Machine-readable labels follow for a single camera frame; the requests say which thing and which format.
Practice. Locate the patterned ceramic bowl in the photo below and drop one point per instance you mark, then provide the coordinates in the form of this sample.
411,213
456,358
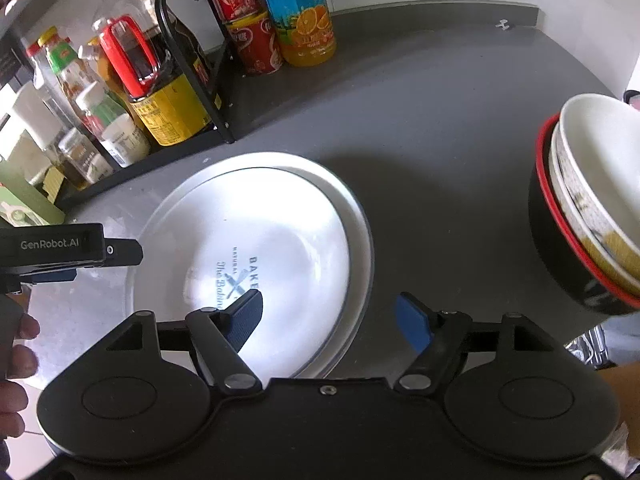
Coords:
592,232

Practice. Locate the clear bottle with gold cap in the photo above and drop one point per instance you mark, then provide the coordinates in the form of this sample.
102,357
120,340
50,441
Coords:
125,0

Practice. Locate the orange juice bottle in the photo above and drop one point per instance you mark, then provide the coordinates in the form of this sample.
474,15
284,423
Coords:
300,25

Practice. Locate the black bowl with red rim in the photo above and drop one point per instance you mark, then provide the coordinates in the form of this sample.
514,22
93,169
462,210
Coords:
550,250

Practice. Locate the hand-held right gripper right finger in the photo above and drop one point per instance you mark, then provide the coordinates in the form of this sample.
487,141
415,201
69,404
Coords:
412,320

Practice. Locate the white carton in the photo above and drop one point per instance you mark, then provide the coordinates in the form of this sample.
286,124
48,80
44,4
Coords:
30,120

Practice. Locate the white cap green label bottle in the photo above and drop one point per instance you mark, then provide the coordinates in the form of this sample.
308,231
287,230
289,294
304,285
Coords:
125,142

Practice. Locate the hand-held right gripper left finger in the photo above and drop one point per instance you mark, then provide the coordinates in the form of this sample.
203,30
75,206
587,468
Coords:
247,320

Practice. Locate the yellow cap seasoning bottle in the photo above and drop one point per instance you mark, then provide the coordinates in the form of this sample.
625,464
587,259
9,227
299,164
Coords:
62,60

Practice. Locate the clear bottle with red cap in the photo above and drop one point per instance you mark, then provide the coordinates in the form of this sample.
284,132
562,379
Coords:
42,85

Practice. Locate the person's left hand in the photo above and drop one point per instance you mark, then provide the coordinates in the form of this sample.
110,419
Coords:
22,357

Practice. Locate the white bowl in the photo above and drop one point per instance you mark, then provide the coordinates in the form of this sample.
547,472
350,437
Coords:
600,150

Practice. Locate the green cardboard box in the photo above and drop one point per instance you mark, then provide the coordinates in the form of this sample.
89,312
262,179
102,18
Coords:
25,200

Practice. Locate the white printed plate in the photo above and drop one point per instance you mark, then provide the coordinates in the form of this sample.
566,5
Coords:
280,240

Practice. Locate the dark sauce bottle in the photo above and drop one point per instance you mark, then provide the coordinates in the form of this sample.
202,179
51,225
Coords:
192,55

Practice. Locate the small white hook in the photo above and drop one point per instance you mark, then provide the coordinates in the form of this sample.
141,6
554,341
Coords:
503,24

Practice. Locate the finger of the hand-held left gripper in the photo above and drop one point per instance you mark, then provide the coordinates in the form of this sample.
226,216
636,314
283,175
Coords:
125,252
55,275

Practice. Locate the small spice jar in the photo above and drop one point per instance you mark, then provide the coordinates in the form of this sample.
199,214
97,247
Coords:
85,160

